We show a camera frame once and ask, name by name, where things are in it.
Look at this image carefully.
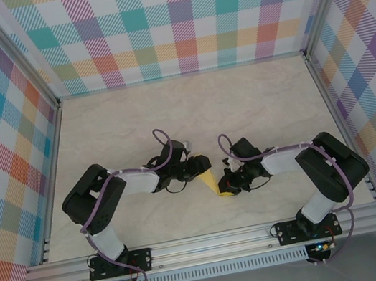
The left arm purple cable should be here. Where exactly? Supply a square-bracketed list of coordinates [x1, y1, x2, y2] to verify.
[67, 126, 199, 281]

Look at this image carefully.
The yellow cloth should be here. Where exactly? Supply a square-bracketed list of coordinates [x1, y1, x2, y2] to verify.
[197, 165, 238, 203]

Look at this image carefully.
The gripper thin black cable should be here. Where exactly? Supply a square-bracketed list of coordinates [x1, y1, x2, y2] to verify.
[164, 179, 189, 195]
[248, 173, 276, 193]

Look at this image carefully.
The aluminium side frame rail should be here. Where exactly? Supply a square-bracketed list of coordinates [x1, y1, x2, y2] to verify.
[304, 47, 376, 210]
[13, 100, 89, 265]

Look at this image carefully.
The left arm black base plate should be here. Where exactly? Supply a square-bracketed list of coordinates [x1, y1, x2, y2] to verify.
[86, 247, 156, 281]

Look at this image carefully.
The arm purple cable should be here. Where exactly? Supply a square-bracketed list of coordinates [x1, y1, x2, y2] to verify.
[216, 113, 366, 280]
[67, 126, 199, 281]

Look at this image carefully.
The right gripper thin black cable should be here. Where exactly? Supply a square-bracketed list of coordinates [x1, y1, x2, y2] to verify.
[248, 173, 276, 193]

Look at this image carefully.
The slotted grey cable duct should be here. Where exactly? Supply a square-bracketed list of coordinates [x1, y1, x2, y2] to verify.
[104, 245, 311, 281]

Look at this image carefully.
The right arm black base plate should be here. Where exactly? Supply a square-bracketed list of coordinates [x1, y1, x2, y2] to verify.
[273, 211, 344, 247]

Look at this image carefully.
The left gripper thin black cable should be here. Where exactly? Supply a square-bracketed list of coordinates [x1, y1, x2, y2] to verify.
[164, 179, 189, 195]

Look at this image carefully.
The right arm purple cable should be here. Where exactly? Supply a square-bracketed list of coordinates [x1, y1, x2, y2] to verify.
[216, 113, 366, 280]

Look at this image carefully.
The aluminium mounting rail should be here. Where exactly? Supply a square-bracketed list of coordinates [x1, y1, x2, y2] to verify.
[17, 201, 376, 281]

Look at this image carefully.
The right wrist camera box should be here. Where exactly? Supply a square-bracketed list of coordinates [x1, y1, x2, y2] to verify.
[220, 155, 244, 174]

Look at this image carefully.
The aluminium frame bar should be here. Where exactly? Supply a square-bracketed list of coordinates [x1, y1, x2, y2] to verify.
[55, 49, 307, 103]

